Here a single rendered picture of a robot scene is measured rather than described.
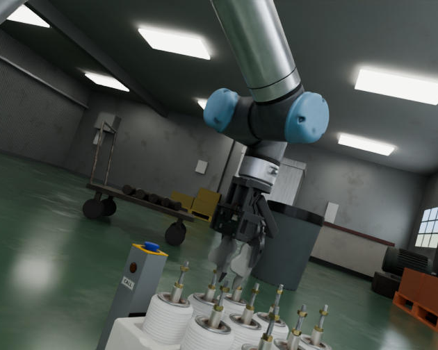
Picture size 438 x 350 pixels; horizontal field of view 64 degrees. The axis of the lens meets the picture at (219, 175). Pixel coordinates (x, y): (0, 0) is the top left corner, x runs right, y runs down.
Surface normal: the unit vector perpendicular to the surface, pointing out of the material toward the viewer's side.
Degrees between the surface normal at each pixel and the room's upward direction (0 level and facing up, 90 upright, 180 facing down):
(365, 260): 90
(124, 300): 90
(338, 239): 90
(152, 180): 90
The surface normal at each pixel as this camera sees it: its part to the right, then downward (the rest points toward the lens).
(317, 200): -0.25, -0.17
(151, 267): 0.73, 0.18
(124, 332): -0.60, -0.27
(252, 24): -0.04, 0.54
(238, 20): -0.33, 0.62
